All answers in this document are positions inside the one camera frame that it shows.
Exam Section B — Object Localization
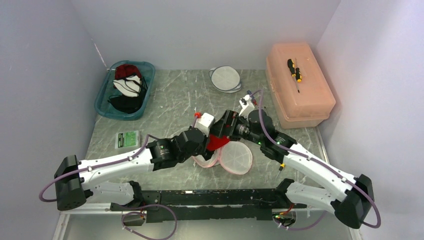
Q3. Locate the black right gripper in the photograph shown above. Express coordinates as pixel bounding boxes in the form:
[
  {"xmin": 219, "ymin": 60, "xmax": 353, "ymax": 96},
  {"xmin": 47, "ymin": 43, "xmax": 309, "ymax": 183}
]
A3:
[{"xmin": 209, "ymin": 109, "xmax": 264, "ymax": 146}]

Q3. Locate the bright red bra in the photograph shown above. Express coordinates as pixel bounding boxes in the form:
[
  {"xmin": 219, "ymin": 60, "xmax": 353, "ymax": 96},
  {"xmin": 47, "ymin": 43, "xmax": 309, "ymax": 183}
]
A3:
[{"xmin": 206, "ymin": 134, "xmax": 230, "ymax": 152}]

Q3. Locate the pink zip mesh laundry bag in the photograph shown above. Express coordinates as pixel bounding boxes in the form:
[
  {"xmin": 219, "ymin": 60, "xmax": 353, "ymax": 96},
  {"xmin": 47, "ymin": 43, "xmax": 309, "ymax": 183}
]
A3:
[{"xmin": 192, "ymin": 141, "xmax": 253, "ymax": 175}]

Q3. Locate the white mesh blue zip laundry bag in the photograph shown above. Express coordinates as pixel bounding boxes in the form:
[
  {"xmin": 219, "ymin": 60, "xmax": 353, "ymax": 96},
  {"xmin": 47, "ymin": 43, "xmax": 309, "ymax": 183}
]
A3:
[{"xmin": 208, "ymin": 65, "xmax": 242, "ymax": 94}]

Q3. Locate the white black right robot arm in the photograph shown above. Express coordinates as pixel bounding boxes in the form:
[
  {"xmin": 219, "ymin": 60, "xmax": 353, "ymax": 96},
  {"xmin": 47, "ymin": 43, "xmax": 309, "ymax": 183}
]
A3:
[{"xmin": 209, "ymin": 110, "xmax": 382, "ymax": 229}]

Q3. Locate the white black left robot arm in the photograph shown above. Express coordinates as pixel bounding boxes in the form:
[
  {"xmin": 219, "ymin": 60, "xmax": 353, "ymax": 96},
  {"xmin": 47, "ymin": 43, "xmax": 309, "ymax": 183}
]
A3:
[{"xmin": 54, "ymin": 127, "xmax": 210, "ymax": 211}]

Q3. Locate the green label clear bit case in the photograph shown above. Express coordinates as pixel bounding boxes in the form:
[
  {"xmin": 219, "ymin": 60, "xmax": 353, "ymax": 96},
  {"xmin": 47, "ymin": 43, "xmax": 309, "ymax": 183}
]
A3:
[{"xmin": 114, "ymin": 130, "xmax": 141, "ymax": 150}]

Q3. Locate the orange translucent plastic storage box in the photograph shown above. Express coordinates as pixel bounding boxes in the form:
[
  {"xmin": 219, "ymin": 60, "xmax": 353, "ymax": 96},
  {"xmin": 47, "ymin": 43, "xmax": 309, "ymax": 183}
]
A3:
[{"xmin": 265, "ymin": 43, "xmax": 336, "ymax": 129}]

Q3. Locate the black yellow screwdriver on box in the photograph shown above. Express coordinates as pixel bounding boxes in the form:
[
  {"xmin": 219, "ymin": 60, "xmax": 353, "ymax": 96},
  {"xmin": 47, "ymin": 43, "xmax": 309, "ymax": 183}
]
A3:
[{"xmin": 287, "ymin": 58, "xmax": 302, "ymax": 93}]

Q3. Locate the teal plastic tray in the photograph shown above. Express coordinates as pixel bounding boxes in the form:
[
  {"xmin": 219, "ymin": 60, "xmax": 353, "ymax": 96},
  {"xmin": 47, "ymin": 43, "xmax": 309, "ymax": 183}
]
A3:
[{"xmin": 94, "ymin": 60, "xmax": 156, "ymax": 121}]

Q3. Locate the red cloth garment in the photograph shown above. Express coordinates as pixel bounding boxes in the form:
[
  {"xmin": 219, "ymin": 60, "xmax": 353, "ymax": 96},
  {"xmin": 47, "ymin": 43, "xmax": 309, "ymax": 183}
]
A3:
[{"xmin": 114, "ymin": 64, "xmax": 143, "ymax": 80}]

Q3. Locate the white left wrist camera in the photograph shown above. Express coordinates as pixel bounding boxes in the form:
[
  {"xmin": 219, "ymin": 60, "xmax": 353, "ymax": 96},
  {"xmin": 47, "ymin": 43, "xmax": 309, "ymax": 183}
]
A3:
[{"xmin": 193, "ymin": 112, "xmax": 215, "ymax": 137}]

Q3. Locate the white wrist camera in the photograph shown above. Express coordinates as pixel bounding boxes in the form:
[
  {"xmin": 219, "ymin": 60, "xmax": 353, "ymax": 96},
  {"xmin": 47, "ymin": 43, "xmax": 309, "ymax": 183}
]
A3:
[
  {"xmin": 193, "ymin": 112, "xmax": 215, "ymax": 137},
  {"xmin": 239, "ymin": 94, "xmax": 256, "ymax": 119}
]

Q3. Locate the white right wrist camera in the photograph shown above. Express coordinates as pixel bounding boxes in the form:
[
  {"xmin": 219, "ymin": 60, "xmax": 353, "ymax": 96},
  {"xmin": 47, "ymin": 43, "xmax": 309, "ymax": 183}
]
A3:
[{"xmin": 239, "ymin": 94, "xmax": 256, "ymax": 119}]

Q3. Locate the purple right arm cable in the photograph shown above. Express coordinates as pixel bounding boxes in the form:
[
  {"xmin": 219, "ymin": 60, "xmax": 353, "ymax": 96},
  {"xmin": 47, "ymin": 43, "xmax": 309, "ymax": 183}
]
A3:
[{"xmin": 249, "ymin": 89, "xmax": 382, "ymax": 232}]

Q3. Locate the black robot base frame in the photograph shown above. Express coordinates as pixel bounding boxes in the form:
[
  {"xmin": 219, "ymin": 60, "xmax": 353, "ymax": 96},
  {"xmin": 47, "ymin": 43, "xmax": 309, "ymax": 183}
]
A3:
[{"xmin": 110, "ymin": 178, "xmax": 306, "ymax": 223}]

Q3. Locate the aluminium extrusion rail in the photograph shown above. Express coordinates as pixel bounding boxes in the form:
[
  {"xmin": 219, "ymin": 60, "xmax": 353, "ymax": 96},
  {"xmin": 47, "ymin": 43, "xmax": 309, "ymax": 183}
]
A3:
[{"xmin": 52, "ymin": 203, "xmax": 112, "ymax": 240}]

